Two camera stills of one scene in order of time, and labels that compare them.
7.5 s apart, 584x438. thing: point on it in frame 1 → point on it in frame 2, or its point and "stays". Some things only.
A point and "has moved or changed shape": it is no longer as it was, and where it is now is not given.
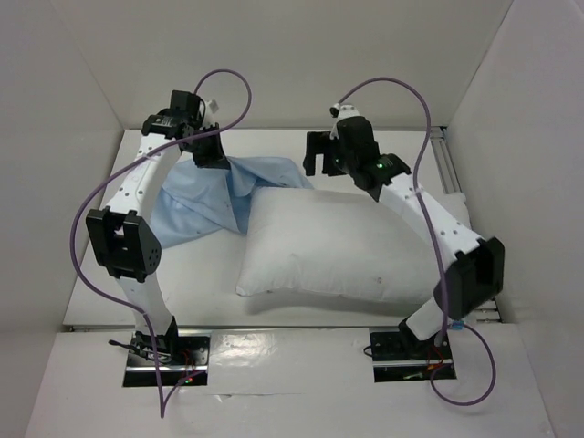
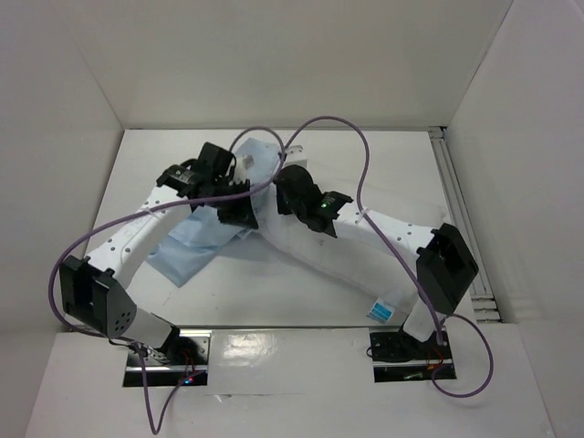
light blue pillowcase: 192,200 has moved or changed shape
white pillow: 338,245 has moved or changed shape
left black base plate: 179,359 stays
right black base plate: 399,357 stays
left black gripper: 215,159 → 241,215
